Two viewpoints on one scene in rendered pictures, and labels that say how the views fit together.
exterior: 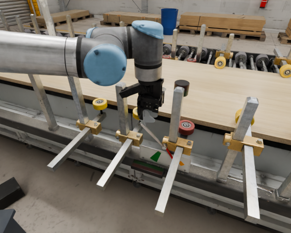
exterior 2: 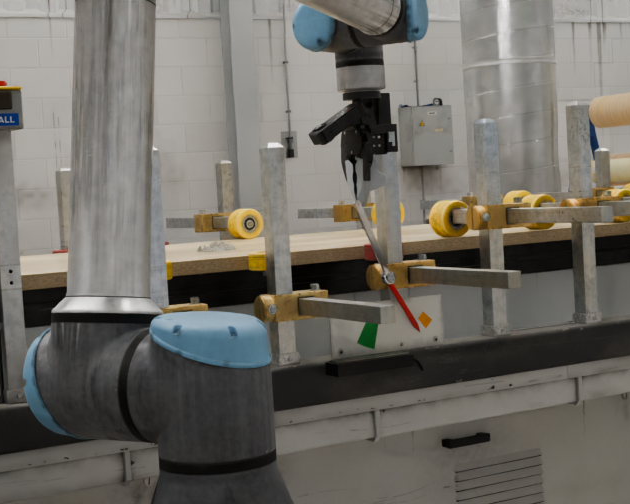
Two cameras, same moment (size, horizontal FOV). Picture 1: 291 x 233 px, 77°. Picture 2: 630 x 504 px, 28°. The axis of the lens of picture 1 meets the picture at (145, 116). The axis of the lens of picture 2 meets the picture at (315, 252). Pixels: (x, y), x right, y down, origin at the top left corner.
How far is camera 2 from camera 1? 2.09 m
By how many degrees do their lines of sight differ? 58
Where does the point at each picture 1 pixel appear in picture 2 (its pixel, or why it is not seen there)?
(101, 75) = (419, 20)
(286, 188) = (586, 286)
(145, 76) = (377, 78)
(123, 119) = (284, 239)
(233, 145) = (494, 217)
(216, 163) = not seen: hidden behind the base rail
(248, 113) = (490, 143)
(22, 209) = not seen: outside the picture
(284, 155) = (533, 288)
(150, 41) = not seen: hidden behind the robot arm
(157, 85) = (384, 99)
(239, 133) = (491, 188)
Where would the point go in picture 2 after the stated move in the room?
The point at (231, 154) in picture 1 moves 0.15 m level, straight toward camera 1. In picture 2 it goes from (495, 245) to (528, 247)
